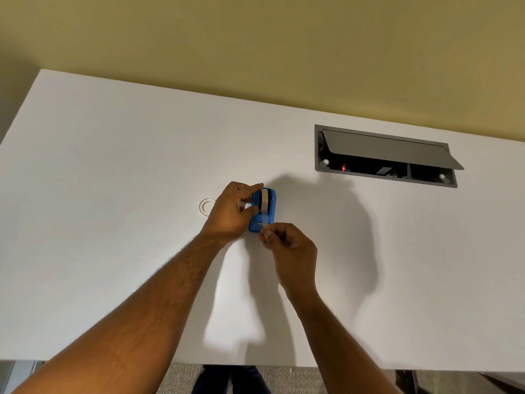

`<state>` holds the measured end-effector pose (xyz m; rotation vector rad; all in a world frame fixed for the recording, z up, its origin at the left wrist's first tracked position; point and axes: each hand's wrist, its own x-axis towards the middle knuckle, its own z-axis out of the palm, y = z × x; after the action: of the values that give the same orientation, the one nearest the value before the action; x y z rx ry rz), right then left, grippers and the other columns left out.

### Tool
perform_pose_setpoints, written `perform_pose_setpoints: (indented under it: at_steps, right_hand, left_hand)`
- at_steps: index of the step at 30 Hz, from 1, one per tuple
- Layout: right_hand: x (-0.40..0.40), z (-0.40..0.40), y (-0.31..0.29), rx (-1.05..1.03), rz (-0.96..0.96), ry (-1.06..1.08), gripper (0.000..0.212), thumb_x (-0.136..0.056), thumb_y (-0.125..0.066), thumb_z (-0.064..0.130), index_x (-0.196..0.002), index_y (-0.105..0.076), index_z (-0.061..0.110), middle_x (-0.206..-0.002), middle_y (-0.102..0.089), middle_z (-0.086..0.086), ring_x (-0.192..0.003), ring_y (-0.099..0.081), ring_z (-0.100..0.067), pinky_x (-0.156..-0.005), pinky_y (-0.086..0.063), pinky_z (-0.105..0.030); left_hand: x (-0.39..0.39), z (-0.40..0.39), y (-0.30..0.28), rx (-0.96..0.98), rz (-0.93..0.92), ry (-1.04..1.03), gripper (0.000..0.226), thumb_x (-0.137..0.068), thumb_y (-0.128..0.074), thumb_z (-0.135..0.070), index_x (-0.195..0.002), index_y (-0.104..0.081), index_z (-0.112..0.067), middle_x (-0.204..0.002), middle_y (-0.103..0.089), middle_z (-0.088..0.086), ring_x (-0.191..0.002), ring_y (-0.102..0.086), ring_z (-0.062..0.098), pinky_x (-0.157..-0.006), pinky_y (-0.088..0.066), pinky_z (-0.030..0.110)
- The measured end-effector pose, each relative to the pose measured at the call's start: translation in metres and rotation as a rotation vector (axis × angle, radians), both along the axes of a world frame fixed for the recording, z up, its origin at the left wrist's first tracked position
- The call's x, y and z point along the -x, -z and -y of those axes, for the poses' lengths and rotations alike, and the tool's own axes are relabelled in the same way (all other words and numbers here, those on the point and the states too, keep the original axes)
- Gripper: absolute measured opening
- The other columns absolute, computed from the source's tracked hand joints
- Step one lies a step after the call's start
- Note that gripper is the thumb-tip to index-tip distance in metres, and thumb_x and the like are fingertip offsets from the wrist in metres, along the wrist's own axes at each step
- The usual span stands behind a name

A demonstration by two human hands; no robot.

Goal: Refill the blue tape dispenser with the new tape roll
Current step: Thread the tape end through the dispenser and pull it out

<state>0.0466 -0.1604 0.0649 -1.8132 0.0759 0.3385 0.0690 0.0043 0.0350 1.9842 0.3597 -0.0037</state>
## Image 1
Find black power strip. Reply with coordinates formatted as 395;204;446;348
334;160;407;179

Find person's left hand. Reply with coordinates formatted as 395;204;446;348
201;181;265;245

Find person's right hand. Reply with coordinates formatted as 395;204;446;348
258;222;319;299

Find blue tape dispenser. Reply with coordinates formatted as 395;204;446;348
248;187;277;234

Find person's left forearm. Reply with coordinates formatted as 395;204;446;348
11;231;231;394

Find grey cable box lid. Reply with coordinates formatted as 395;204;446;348
322;129;464;170

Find person's right forearm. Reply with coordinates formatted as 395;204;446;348
283;283;403;394

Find white tape roll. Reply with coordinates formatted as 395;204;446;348
259;189;272;231

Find dark table leg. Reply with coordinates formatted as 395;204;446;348
395;369;420;394

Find person's dark trousers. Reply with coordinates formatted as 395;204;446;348
192;364;272;394

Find grey desk cable box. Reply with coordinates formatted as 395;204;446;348
314;124;458;189

